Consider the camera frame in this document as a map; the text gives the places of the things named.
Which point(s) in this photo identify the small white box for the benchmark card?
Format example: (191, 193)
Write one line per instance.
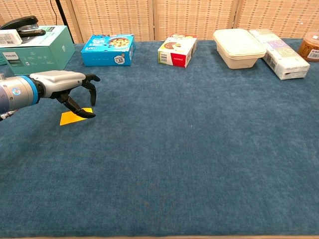
(8, 37)

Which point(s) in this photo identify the black stapler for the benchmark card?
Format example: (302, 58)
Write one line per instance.
(23, 26)

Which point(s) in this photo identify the blue cookie box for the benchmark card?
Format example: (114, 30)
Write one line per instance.
(107, 54)

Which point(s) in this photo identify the black tripod stand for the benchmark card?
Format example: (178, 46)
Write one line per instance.
(63, 17)

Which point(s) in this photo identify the red white cake box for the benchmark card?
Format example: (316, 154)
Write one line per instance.
(175, 53)

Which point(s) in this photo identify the teal Philips box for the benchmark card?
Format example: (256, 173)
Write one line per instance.
(42, 54)

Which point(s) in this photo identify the bamboo folding screen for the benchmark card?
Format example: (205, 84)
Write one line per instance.
(189, 17)

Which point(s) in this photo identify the pastel tissue pack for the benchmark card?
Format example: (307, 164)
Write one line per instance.
(284, 59)

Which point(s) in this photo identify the beige lidded lunch box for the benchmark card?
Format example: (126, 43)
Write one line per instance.
(236, 49)

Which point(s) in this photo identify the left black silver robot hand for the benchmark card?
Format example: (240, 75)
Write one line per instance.
(59, 82)

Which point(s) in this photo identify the blue table mat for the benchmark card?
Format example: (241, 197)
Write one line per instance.
(174, 149)

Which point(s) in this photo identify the brown sauce jar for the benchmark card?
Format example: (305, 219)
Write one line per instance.
(309, 48)

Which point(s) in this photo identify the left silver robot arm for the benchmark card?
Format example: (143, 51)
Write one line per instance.
(15, 93)

